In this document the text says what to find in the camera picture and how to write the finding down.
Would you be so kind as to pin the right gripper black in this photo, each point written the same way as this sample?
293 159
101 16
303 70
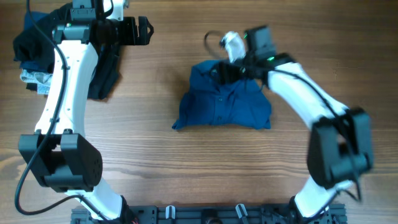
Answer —
232 74

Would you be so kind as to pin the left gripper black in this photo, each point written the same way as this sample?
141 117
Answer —
128 25

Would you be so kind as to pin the blue polo shirt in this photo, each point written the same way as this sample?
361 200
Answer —
210 103

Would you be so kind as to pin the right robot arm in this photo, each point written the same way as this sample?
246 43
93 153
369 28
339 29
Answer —
340 148

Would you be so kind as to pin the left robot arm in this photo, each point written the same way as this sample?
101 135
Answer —
57 153

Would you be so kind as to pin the black folded garment bottom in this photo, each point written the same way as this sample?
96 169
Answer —
104 76

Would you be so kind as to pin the black folded garment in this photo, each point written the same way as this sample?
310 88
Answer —
104 76
30 48

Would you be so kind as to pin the black folded garment top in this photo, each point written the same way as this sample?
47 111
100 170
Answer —
30 48

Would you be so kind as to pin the light grey folded garment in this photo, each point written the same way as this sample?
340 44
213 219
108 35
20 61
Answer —
37 81

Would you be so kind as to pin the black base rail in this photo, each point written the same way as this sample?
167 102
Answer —
264 214

